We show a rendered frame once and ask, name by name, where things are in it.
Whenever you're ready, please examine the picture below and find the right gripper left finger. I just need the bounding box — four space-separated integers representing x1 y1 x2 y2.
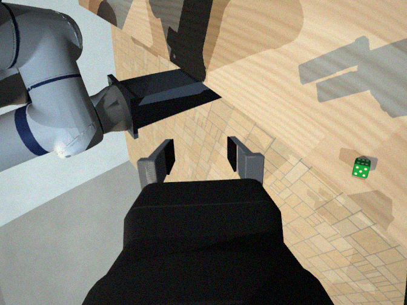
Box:
136 139 176 191

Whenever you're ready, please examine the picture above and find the green die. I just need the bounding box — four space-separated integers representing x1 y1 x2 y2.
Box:
352 158 371 179

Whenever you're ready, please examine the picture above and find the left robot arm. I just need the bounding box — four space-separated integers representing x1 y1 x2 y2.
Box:
0 0 131 172

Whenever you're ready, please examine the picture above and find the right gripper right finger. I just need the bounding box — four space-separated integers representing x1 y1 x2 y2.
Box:
227 136 265 186

